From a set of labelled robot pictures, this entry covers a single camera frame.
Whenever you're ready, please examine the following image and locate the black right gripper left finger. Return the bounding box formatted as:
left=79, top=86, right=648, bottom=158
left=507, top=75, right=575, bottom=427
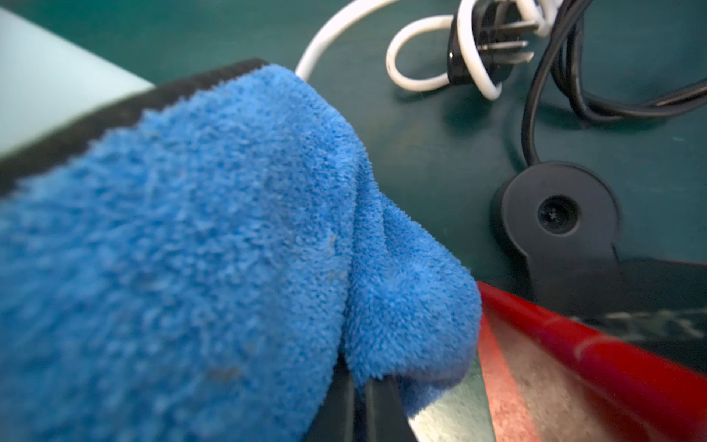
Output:
left=302, top=355, right=355, bottom=442

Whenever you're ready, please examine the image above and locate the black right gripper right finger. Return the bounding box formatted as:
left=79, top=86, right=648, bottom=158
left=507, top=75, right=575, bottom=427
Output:
left=365, top=377, right=418, bottom=442

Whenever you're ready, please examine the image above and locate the red coffee machine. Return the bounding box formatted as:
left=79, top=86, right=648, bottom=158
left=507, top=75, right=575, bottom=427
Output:
left=411, top=284, right=706, bottom=441

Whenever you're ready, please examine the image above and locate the blue microfibre cloth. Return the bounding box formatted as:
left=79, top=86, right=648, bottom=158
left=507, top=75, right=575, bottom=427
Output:
left=1, top=59, right=482, bottom=441

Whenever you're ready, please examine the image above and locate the white coffee machine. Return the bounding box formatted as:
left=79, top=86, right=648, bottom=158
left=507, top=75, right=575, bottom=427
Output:
left=1, top=8, right=155, bottom=157

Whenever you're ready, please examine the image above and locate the black power plug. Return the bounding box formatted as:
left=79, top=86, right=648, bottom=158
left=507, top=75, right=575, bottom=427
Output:
left=447, top=1, right=539, bottom=86

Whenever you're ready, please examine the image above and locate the black power cable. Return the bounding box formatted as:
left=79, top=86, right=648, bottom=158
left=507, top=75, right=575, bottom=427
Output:
left=520, top=0, right=707, bottom=167

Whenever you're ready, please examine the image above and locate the white power cable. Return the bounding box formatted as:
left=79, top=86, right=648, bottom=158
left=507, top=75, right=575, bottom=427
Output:
left=293, top=0, right=564, bottom=101

